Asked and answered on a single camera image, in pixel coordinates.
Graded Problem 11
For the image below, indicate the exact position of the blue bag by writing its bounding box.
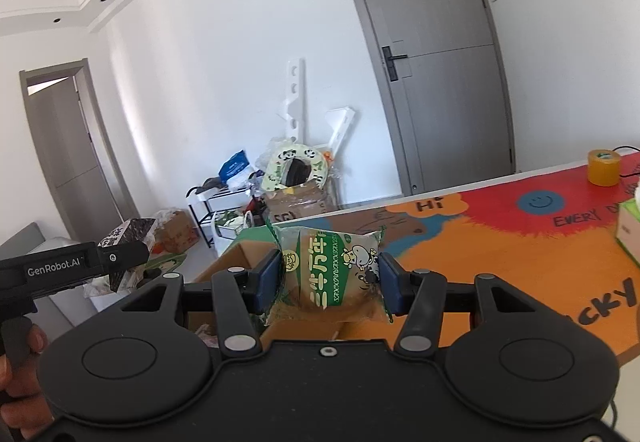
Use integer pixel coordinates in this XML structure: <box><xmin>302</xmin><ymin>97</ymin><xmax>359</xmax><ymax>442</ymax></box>
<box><xmin>220</xmin><ymin>150</ymin><xmax>251</xmax><ymax>180</ymax></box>

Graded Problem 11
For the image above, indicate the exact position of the grey side door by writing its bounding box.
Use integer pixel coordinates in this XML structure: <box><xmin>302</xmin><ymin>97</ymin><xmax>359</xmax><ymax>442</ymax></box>
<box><xmin>20</xmin><ymin>59</ymin><xmax>141</xmax><ymax>240</ymax></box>

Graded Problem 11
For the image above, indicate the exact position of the black door handle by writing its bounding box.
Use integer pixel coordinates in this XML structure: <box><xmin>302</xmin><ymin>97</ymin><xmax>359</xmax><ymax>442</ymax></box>
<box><xmin>382</xmin><ymin>45</ymin><xmax>408</xmax><ymax>81</ymax></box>

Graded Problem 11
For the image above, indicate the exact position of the cardboard box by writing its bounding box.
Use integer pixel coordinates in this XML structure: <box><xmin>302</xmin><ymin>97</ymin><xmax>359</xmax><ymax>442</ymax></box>
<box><xmin>190</xmin><ymin>224</ymin><xmax>401</xmax><ymax>348</ymax></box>

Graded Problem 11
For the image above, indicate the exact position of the orange carton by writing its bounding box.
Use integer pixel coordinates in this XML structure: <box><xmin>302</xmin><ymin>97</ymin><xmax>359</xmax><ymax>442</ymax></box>
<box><xmin>152</xmin><ymin>209</ymin><xmax>198</xmax><ymax>253</ymax></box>

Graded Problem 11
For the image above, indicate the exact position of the person's left hand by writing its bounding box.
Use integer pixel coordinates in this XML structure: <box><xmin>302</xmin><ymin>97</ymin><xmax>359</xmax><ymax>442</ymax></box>
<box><xmin>0</xmin><ymin>323</ymin><xmax>55</xmax><ymax>441</ymax></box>

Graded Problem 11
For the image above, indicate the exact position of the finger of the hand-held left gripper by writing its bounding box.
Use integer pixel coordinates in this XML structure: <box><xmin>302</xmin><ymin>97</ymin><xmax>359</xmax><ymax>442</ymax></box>
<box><xmin>94</xmin><ymin>240</ymin><xmax>152</xmax><ymax>279</ymax></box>

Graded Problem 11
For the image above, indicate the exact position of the tall white rack part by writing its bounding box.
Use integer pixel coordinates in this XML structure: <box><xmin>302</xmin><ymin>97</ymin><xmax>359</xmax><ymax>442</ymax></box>
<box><xmin>274</xmin><ymin>56</ymin><xmax>305</xmax><ymax>143</ymax></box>

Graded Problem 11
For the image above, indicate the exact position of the cartoon printed table mat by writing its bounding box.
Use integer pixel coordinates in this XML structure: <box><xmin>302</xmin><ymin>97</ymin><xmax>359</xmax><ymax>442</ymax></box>
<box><xmin>320</xmin><ymin>159</ymin><xmax>640</xmax><ymax>368</ymax></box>

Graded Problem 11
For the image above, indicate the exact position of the green bread packet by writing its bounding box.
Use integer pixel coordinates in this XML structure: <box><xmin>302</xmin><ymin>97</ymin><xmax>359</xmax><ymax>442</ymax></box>
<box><xmin>264</xmin><ymin>220</ymin><xmax>397</xmax><ymax>329</ymax></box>

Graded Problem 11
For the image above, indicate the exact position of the yellow tape roll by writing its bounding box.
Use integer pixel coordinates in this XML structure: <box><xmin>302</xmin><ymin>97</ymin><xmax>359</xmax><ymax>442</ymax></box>
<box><xmin>587</xmin><ymin>149</ymin><xmax>622</xmax><ymax>187</ymax></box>

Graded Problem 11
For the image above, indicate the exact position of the brown taped carton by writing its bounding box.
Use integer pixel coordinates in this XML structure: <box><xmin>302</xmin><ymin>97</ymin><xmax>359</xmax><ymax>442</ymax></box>
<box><xmin>262</xmin><ymin>184</ymin><xmax>337</xmax><ymax>223</ymax></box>

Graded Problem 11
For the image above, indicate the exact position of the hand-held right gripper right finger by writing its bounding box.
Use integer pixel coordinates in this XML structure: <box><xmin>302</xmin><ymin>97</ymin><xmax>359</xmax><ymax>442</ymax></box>
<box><xmin>378</xmin><ymin>252</ymin><xmax>543</xmax><ymax>365</ymax></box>

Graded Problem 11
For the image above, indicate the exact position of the green tissue box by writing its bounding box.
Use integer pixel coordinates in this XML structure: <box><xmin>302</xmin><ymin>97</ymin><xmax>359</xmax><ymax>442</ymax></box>
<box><xmin>615</xmin><ymin>182</ymin><xmax>640</xmax><ymax>267</ymax></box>

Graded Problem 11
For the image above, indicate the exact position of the short white rack part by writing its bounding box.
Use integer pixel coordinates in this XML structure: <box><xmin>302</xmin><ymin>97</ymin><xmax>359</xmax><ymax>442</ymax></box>
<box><xmin>322</xmin><ymin>108</ymin><xmax>357</xmax><ymax>157</ymax></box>

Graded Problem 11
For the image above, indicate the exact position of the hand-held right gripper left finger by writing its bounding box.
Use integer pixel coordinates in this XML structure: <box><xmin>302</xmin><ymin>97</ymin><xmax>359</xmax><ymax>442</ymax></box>
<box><xmin>120</xmin><ymin>249</ymin><xmax>286</xmax><ymax>365</ymax></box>

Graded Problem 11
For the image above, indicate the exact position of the black shoe rack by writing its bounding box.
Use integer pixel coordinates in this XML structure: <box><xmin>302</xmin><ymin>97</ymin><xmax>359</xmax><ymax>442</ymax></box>
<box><xmin>187</xmin><ymin>184</ymin><xmax>261</xmax><ymax>250</ymax></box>

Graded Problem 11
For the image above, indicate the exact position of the panda print seat ring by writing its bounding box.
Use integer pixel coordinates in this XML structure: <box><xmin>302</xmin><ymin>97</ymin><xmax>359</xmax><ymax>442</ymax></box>
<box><xmin>262</xmin><ymin>138</ymin><xmax>331</xmax><ymax>193</ymax></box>

